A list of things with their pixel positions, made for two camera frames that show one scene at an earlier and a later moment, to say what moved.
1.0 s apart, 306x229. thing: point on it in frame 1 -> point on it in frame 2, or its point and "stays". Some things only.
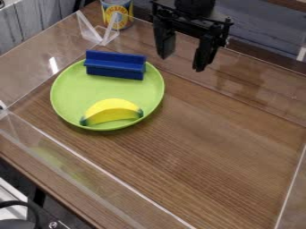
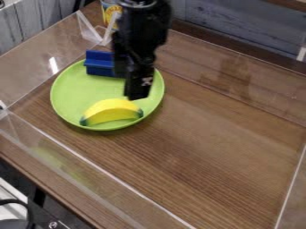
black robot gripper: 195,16 -> 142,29
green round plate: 77,90 stays
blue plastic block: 117,64 stays
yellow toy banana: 110,109 stays
